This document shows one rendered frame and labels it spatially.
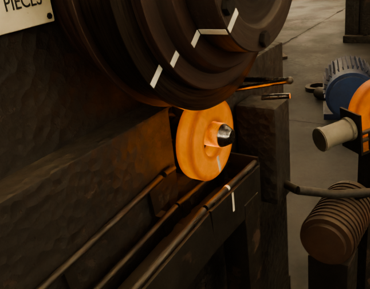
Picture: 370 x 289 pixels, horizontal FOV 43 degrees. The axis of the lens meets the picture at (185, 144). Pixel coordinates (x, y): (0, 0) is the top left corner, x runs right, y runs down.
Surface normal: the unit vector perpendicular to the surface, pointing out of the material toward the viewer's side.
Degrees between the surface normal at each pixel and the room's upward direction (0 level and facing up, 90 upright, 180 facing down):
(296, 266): 0
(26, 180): 0
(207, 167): 90
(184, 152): 84
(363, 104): 90
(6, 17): 90
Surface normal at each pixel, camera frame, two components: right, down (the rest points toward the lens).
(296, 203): -0.11, -0.91
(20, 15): 0.82, 0.15
